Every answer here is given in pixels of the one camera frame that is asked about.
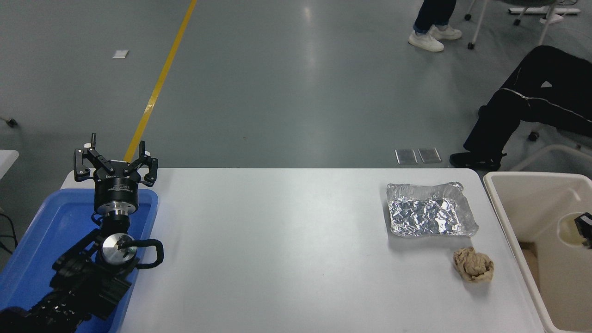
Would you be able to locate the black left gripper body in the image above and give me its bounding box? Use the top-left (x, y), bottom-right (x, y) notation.
top-left (94, 161), bottom-right (141, 212)

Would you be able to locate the white paper cup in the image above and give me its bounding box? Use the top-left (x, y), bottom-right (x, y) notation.
top-left (558, 214), bottom-right (585, 246)

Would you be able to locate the large pale plastic bin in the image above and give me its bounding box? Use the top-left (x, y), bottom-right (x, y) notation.
top-left (483, 172), bottom-right (592, 333)

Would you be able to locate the pale office chair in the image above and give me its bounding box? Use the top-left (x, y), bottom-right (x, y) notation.
top-left (509, 123), bottom-right (592, 175)

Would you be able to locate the blue plastic tray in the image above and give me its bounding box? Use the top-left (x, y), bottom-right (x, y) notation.
top-left (0, 188), bottom-right (159, 333)

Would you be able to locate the small white side table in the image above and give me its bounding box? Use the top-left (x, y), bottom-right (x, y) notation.
top-left (0, 149), bottom-right (20, 180)

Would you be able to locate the crumpled tan paper ball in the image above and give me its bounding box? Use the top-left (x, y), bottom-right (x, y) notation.
top-left (453, 247), bottom-right (494, 284)

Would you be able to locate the seated person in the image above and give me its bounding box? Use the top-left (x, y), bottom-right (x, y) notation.
top-left (449, 45), bottom-right (592, 172)

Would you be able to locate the crumpled silver foil tray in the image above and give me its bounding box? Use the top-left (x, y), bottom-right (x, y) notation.
top-left (386, 182), bottom-right (479, 238)

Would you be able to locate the white power strip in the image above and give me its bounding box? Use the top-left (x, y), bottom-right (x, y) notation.
top-left (508, 7), bottom-right (581, 16)

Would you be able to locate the white wheeled chair base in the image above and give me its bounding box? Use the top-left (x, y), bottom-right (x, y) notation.
top-left (465, 0), bottom-right (560, 50)

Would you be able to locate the standing person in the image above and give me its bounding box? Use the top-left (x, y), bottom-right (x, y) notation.
top-left (408, 0), bottom-right (463, 52)

